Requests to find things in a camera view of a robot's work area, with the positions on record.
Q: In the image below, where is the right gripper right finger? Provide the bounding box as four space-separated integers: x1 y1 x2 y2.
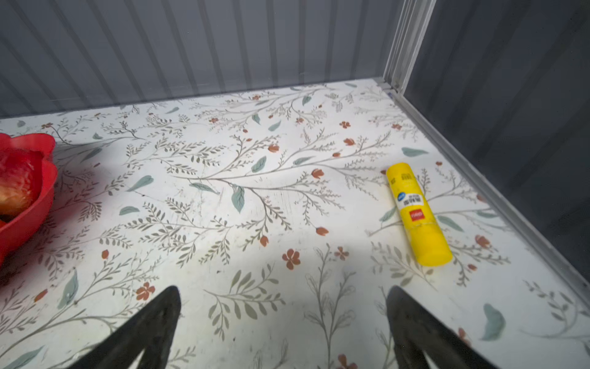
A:
386 286 495 368

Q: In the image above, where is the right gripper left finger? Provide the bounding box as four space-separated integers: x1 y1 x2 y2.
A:
71 286 181 368

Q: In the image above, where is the red apple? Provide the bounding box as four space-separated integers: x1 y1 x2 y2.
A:
1 148 43 219

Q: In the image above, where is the red flower-shaped bowl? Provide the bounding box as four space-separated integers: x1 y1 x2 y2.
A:
1 133 58 259

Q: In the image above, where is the yellow glue stick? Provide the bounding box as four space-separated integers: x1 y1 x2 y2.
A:
386 163 453 267

